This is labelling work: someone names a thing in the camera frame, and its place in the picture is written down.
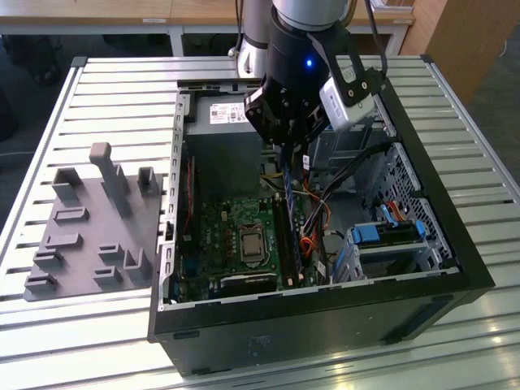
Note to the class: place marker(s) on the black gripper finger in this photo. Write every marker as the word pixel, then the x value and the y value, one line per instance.
pixel 262 113
pixel 317 124

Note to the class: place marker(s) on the RAM slot with white clips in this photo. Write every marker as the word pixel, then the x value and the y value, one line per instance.
pixel 284 243
pixel 301 277

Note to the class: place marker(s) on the metal disk bay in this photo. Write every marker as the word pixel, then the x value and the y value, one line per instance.
pixel 345 150
pixel 426 256

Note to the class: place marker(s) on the grey power supply unit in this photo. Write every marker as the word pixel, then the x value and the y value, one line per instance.
pixel 219 162

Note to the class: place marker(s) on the black CPU socket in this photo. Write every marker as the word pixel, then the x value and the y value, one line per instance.
pixel 250 228

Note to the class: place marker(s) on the green motherboard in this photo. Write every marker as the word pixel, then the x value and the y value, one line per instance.
pixel 219 227

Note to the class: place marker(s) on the blue carrier with disk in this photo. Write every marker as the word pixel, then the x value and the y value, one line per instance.
pixel 365 235

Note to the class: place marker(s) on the silver CPU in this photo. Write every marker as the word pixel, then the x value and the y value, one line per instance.
pixel 253 247

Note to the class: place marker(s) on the black graphics card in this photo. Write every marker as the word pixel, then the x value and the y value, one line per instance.
pixel 248 284

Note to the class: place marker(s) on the brown wooden cabinet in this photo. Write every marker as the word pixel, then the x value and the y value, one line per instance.
pixel 467 40

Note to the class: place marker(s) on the black PC case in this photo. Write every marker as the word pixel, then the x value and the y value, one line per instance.
pixel 325 325

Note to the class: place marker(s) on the grey parts rack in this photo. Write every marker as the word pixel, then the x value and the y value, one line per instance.
pixel 93 227

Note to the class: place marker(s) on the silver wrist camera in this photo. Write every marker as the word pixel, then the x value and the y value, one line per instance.
pixel 337 109

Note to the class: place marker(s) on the black camera bracket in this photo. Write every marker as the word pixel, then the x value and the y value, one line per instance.
pixel 345 69

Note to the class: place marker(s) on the wooden desk white frame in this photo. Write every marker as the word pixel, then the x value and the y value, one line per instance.
pixel 81 10

